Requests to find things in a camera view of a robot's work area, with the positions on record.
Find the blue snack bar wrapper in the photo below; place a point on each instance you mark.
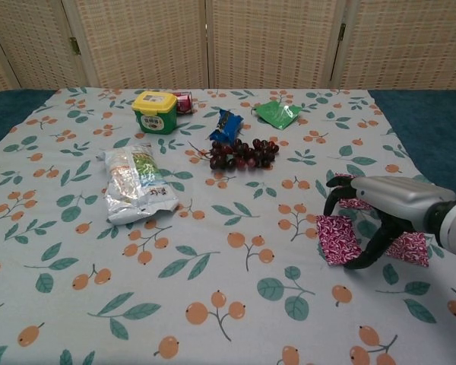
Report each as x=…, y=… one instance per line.
x=228, y=127

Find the white crinkled snack bag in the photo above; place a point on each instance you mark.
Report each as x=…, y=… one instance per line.
x=137, y=186

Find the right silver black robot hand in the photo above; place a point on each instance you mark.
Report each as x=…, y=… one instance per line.
x=399, y=197

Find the red soda can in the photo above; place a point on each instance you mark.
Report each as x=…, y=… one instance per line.
x=184, y=103

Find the floral leaf print tablecloth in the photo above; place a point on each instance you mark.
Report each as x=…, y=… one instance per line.
x=213, y=266

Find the green tub with yellow lid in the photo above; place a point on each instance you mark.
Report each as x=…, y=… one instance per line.
x=154, y=121

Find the bunch of dark red grapes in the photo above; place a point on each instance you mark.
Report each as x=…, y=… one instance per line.
x=243, y=156

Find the green foil packet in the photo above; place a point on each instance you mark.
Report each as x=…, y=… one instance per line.
x=277, y=114

